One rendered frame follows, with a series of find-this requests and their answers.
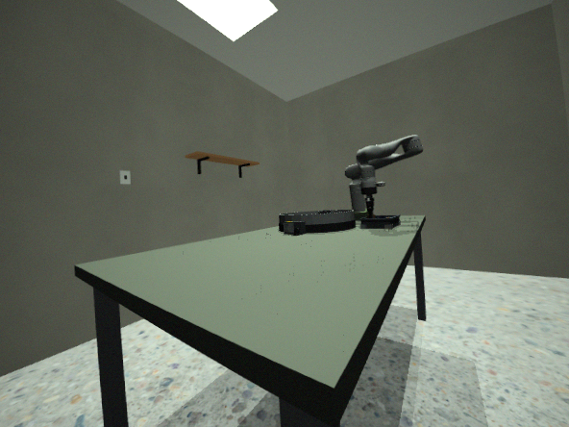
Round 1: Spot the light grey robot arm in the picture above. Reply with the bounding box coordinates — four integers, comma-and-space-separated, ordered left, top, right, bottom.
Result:
345, 135, 423, 213

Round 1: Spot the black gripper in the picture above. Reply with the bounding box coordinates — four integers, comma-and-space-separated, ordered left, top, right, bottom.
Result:
361, 187, 377, 218

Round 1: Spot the grey round turntable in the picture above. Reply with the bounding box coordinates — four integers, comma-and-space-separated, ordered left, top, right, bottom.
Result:
279, 210, 356, 236

